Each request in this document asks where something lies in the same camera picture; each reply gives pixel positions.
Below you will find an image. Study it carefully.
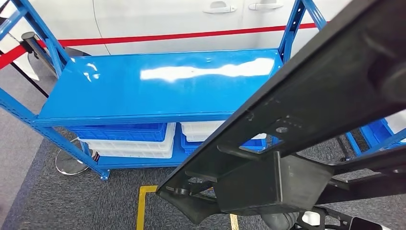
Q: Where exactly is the blue metal shelf rack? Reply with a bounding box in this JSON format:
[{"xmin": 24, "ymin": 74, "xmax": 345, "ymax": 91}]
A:
[{"xmin": 0, "ymin": 0, "xmax": 329, "ymax": 182}]

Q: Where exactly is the black plastic plate bracket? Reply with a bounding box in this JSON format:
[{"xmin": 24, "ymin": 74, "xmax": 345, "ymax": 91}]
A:
[{"xmin": 156, "ymin": 0, "xmax": 406, "ymax": 225}]

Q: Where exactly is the dark stanchion post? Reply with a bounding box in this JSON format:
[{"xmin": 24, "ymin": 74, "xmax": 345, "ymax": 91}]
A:
[{"xmin": 20, "ymin": 31, "xmax": 59, "ymax": 79}]

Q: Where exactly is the white car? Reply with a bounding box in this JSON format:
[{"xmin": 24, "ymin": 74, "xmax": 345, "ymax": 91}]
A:
[{"xmin": 0, "ymin": 0, "xmax": 354, "ymax": 81}]

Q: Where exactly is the yellow floor tape square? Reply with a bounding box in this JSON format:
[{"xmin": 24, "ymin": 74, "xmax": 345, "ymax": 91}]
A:
[{"xmin": 135, "ymin": 185, "xmax": 240, "ymax": 230}]

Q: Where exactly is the blue plastic crate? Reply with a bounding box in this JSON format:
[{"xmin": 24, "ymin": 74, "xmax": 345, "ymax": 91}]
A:
[
  {"xmin": 67, "ymin": 123, "xmax": 168, "ymax": 142},
  {"xmin": 180, "ymin": 126, "xmax": 269, "ymax": 155}
]

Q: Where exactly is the red barrier belt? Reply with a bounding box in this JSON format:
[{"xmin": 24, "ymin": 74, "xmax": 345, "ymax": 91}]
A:
[{"xmin": 0, "ymin": 22, "xmax": 330, "ymax": 70}]

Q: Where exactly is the blue wheeled rack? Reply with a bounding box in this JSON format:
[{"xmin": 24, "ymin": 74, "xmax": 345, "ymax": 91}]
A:
[{"xmin": 344, "ymin": 119, "xmax": 406, "ymax": 157}]

